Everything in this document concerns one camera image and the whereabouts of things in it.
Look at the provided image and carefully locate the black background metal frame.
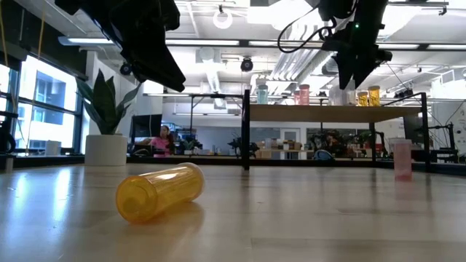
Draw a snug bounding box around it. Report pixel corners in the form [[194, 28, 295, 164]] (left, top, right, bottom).
[[143, 92, 244, 145]]

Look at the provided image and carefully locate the black aluminium table frame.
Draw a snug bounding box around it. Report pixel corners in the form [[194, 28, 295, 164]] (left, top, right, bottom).
[[0, 111, 466, 178]]

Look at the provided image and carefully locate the white hanging ring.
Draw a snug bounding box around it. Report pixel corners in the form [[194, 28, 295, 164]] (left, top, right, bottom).
[[213, 9, 234, 30]]

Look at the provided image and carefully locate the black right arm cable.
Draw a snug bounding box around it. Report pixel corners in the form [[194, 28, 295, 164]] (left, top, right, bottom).
[[277, 6, 338, 55]]

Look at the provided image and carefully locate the wooden shelf black metal frame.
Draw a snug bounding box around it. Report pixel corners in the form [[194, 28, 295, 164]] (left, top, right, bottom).
[[241, 89, 430, 172]]

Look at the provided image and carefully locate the cluttered background workbench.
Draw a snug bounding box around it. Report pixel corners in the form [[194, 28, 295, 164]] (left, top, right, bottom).
[[307, 129, 390, 159]]

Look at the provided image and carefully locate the yellow cable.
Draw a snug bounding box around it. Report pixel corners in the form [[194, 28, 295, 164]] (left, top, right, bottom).
[[36, 9, 47, 61]]

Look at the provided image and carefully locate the person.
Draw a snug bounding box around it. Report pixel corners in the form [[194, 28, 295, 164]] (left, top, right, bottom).
[[140, 124, 175, 158]]

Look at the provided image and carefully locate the black computer monitor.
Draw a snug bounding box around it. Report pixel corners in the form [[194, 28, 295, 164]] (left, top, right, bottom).
[[403, 115, 425, 145], [130, 114, 163, 139]]

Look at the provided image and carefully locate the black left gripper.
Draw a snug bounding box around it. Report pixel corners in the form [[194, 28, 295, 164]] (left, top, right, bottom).
[[54, 0, 187, 93]]

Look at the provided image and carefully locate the green snake plant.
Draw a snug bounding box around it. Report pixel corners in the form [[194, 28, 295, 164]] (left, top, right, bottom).
[[75, 68, 146, 136]]

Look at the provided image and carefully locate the linear ceiling light fixture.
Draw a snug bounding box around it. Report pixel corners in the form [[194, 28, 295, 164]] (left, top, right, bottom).
[[58, 35, 466, 52]]

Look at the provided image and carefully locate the blue round floor object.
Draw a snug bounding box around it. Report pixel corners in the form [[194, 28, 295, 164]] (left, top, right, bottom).
[[313, 148, 335, 162]]

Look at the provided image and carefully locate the white round plant pot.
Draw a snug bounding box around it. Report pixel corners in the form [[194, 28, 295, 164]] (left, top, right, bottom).
[[84, 134, 129, 167]]

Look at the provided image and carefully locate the white bin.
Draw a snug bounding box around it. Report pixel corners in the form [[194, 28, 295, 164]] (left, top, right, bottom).
[[44, 140, 63, 156]]

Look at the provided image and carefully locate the background shelf with boxes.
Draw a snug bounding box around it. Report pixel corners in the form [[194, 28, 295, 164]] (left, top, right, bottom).
[[254, 137, 304, 160]]

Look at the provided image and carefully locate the blue medicine bottle white cap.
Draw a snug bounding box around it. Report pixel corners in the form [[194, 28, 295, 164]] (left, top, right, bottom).
[[256, 84, 269, 106]]

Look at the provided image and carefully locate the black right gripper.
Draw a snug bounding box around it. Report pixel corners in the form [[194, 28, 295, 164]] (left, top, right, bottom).
[[321, 20, 393, 91]]

